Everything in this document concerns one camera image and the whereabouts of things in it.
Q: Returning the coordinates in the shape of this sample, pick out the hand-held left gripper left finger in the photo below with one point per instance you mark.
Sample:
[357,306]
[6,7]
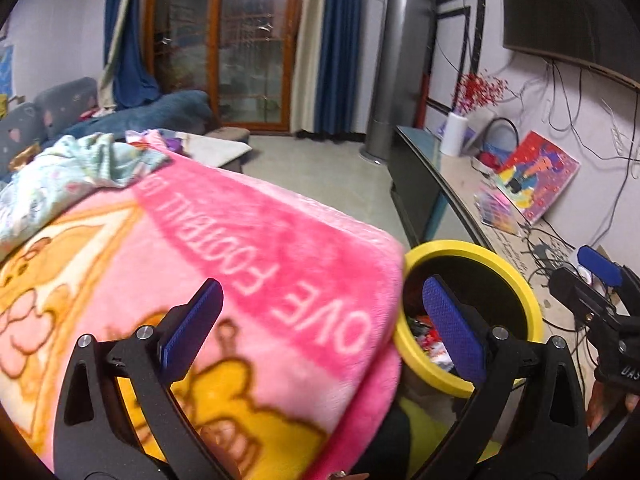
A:
[192,330]

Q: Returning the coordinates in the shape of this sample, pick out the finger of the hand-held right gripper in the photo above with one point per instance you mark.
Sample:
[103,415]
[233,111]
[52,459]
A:
[580,295]
[600,265]

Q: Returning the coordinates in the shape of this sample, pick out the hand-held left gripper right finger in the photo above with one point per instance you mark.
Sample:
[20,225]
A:
[455,330]

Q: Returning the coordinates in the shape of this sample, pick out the yellow round bin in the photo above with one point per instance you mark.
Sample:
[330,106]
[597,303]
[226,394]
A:
[480,255]

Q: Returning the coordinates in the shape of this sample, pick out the person's right hand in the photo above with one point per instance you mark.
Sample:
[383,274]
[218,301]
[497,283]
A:
[600,405]

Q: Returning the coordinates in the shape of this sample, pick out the colourful painting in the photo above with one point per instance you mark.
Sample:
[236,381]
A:
[540,175]

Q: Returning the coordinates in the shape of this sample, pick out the pink cartoon printed blanket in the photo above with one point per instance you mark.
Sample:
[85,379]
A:
[250,220]

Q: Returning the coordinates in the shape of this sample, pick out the dark television cabinet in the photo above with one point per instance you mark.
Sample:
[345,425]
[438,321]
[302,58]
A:
[450,180]

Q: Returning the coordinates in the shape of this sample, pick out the purple item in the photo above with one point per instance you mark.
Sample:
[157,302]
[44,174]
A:
[172,144]

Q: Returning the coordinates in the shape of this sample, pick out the white vase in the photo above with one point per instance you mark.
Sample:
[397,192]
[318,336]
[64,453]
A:
[452,135]

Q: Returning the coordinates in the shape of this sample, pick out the grey stool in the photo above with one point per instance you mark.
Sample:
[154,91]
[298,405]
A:
[227,135]

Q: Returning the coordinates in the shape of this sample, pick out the light blue cartoon printed sheet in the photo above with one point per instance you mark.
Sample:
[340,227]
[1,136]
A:
[75,170]

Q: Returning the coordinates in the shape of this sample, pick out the red berry branch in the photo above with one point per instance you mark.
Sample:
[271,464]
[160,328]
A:
[475,92]

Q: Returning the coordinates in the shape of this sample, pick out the blue heart patterned sofa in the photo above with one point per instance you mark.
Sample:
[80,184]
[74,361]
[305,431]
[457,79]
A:
[170,110]

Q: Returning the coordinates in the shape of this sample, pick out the red white cloth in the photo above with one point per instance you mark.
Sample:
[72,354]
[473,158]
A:
[92,114]

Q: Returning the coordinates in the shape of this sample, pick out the gold box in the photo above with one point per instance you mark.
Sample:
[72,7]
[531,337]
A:
[25,157]

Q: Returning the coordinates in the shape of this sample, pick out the black television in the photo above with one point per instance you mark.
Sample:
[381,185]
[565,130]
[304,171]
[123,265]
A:
[575,5]

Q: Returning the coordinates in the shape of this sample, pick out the beige curtain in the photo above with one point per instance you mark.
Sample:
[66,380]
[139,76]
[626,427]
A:
[307,75]
[107,80]

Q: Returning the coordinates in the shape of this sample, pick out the grey tower air conditioner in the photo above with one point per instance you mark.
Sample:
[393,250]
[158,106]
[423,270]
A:
[400,60]

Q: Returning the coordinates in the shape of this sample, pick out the blue curtain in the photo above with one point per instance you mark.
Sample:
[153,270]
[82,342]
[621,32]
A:
[130,60]
[340,50]

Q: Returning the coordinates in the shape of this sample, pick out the wooden sliding glass door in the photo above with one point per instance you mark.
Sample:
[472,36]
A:
[240,35]

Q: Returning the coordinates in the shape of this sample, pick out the world map wall poster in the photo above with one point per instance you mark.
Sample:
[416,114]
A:
[5,67]

